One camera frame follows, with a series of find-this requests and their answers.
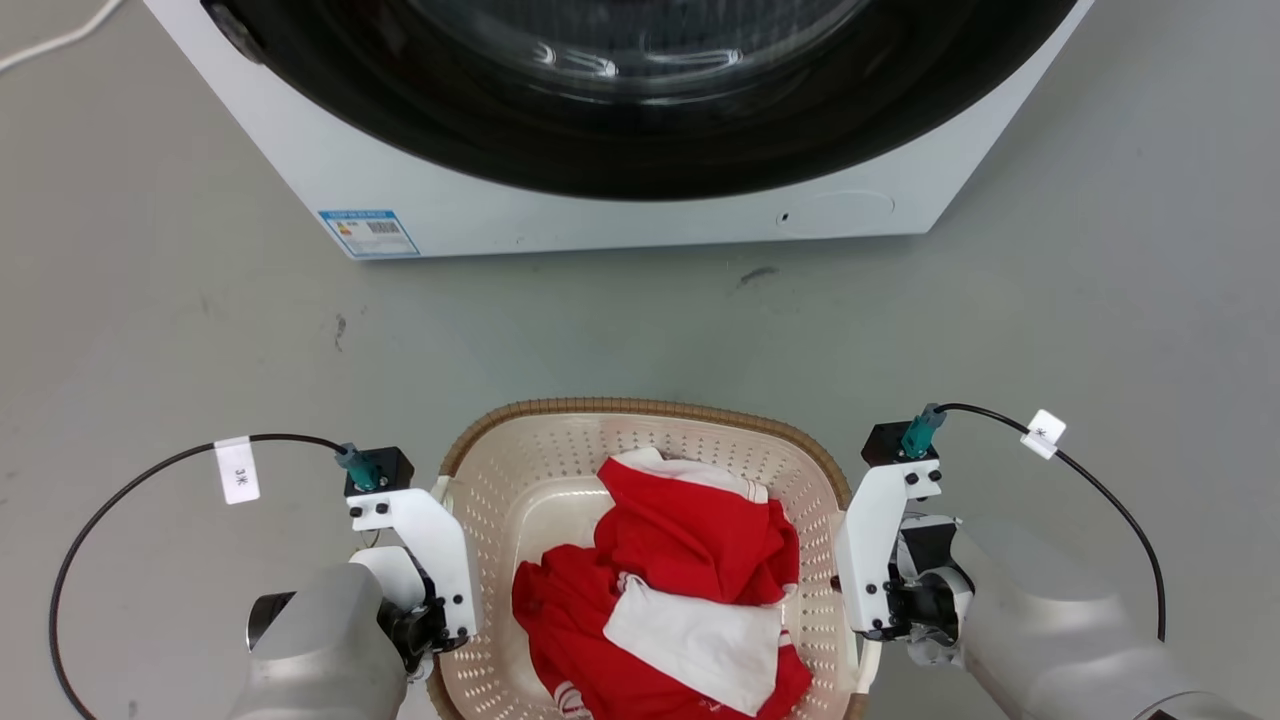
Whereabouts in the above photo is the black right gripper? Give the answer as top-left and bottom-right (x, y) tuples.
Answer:
(884, 516), (977, 667)

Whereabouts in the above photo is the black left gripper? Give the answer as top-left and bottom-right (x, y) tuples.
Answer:
(378, 574), (473, 683)

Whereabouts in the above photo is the beige perforated laundry basket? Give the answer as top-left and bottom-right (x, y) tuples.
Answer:
(427, 398), (873, 720)

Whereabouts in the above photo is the red and white garment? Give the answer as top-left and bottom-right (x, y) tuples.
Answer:
(511, 447), (814, 720)

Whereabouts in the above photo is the blue energy label sticker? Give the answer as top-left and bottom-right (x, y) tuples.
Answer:
(318, 209), (421, 259)

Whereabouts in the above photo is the white washing machine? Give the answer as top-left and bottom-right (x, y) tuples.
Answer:
(143, 0), (1096, 261)

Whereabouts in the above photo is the black round washer door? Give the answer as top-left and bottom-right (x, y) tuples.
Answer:
(200, 0), (1081, 201)

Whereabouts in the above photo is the white right camera bracket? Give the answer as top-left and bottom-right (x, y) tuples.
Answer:
(834, 457), (943, 634)

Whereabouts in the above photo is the white camera bracket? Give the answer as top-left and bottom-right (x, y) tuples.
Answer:
(346, 486), (482, 642)
(834, 457), (943, 634)

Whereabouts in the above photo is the white left camera bracket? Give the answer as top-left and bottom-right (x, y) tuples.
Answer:
(346, 486), (482, 642)

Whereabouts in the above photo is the white right cable tag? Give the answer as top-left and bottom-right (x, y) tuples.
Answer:
(1020, 409), (1068, 461)

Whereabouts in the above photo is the white cable tag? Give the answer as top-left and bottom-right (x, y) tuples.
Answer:
(1020, 409), (1068, 461)
(213, 436), (262, 506)

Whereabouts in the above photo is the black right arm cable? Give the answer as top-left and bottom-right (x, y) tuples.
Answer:
(900, 402), (1169, 642)

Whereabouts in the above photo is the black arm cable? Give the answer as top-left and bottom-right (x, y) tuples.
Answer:
(900, 402), (1169, 642)
(49, 432), (384, 720)

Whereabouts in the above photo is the white left cable tag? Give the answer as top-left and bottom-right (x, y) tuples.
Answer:
(213, 436), (262, 506)

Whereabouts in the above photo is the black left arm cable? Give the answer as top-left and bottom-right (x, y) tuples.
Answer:
(49, 432), (384, 720)

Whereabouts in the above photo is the white power cable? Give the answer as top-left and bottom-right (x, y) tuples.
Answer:
(0, 0), (123, 74)

